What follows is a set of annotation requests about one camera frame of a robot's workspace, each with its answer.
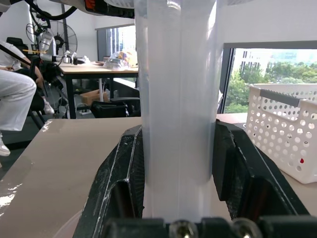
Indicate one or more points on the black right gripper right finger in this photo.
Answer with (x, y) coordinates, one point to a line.
(247, 168)

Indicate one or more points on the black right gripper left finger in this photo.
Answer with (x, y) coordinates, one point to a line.
(116, 173)

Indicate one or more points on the translucent plastic syringe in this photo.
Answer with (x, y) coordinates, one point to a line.
(178, 99)

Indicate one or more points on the white perforated plastic basket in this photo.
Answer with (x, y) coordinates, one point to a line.
(280, 129)

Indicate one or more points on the cardboard box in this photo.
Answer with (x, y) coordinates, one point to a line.
(92, 96)

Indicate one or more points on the wooden desk with black legs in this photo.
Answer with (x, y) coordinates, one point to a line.
(99, 70)

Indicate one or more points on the clear plastic bag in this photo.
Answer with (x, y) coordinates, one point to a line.
(114, 63)

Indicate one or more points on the yellow purple bag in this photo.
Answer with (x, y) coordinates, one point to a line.
(130, 58)

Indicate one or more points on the seated person in white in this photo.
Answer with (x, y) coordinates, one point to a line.
(15, 99)

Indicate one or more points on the black standing fan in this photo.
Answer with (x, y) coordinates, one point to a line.
(67, 37)

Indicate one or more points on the black office chair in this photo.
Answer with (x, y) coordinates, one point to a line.
(17, 41)

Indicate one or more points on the robot torso with orange mark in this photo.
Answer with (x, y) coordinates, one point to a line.
(99, 8)

